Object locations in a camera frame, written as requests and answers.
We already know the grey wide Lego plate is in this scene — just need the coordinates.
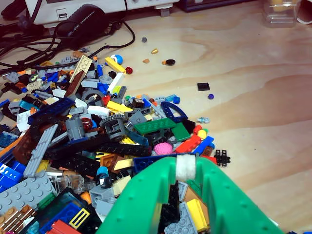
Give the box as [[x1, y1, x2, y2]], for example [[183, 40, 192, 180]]
[[0, 170, 58, 215]]

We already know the clear plastic container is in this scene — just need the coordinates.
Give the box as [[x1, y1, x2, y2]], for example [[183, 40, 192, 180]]
[[261, 0, 302, 28]]

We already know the tan Lego plate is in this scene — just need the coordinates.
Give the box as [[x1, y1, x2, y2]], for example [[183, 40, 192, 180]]
[[69, 54, 94, 84]]

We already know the black Lego plate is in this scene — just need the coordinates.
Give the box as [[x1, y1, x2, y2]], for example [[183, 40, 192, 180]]
[[158, 181, 181, 230]]

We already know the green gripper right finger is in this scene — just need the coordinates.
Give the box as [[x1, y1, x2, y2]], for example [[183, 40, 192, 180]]
[[176, 154, 285, 234]]

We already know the yellow Lego window frame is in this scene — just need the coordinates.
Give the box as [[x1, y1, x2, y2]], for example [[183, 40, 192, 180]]
[[68, 207, 91, 230]]

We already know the white long Lego brick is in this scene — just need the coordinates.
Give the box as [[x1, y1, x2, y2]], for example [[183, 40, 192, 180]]
[[107, 72, 125, 94]]

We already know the green studded Lego plate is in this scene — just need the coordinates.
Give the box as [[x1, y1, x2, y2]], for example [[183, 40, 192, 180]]
[[134, 117, 176, 135]]

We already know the yellow Lego wedge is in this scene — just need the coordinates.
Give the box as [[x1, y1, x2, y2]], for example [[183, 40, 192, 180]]
[[106, 100, 134, 114]]

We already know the pink bumpy Lego piece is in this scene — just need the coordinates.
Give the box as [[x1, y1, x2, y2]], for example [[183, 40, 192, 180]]
[[154, 142, 174, 156]]

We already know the green flat Lego tile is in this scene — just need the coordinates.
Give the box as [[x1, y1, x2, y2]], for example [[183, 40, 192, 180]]
[[171, 122, 192, 142]]

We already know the black twin Lego clip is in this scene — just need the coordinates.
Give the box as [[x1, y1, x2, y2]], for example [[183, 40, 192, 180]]
[[214, 149, 231, 167]]

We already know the white curved Lego slope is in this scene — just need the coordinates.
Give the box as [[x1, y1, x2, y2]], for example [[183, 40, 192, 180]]
[[87, 105, 111, 117]]

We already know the yellow Lego brick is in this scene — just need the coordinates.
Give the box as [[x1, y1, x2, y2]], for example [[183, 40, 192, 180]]
[[186, 198, 210, 233]]

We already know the transparent light-blue Lego brick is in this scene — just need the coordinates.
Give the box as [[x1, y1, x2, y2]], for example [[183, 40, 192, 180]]
[[165, 94, 181, 104]]

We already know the blue curved Lego frame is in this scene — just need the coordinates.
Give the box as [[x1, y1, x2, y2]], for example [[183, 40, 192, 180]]
[[160, 101, 189, 124]]

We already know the navy long Lego plate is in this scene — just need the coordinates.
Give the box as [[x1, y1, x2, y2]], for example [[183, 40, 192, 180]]
[[27, 97, 76, 125]]

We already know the tan Lego gear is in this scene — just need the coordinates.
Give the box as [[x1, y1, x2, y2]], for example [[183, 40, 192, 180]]
[[26, 80, 45, 92]]

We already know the grey Lego wedge plate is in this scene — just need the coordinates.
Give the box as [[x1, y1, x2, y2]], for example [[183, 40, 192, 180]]
[[164, 202, 198, 234]]

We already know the blue and white round Lego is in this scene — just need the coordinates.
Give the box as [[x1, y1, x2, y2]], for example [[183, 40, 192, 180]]
[[110, 54, 124, 65]]

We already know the brown Lego plate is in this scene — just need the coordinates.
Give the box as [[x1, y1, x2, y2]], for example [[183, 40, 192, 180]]
[[64, 70, 85, 98]]

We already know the grey Lego gear wheel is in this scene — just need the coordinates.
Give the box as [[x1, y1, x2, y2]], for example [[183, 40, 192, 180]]
[[99, 114, 128, 142]]

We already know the black power adapter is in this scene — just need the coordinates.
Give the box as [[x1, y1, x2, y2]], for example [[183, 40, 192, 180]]
[[58, 3, 111, 50]]

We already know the black long Lego beam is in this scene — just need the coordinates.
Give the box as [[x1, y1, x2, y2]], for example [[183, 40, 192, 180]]
[[43, 136, 152, 159]]

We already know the blue long Lego brick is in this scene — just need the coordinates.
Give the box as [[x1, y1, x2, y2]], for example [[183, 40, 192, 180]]
[[193, 136, 215, 156]]

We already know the red Lego brick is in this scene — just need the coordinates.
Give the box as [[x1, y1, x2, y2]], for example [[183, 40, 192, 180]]
[[175, 135, 202, 155]]

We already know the grey Lego bracket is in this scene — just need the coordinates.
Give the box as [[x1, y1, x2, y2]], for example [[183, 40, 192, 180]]
[[88, 184, 118, 215]]

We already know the yellow long Lego slope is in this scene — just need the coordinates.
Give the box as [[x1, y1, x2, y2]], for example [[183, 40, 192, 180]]
[[105, 56, 126, 74]]

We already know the dark blue long Lego plate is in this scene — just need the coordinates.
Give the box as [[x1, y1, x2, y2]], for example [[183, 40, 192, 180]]
[[133, 153, 177, 174]]

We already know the clear Lego brick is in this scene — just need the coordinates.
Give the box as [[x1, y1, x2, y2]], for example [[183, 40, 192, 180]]
[[52, 174, 85, 195]]

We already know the white electronic device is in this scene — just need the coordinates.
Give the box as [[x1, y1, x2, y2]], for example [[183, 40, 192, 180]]
[[24, 0, 180, 25]]

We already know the light grey Lego fence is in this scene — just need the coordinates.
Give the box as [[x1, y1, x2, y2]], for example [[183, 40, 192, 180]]
[[23, 123, 59, 178]]

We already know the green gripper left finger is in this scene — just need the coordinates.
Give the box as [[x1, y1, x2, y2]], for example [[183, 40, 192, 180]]
[[96, 156, 177, 234]]

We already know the black looping cable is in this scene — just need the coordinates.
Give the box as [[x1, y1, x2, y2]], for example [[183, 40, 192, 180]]
[[0, 20, 136, 70]]

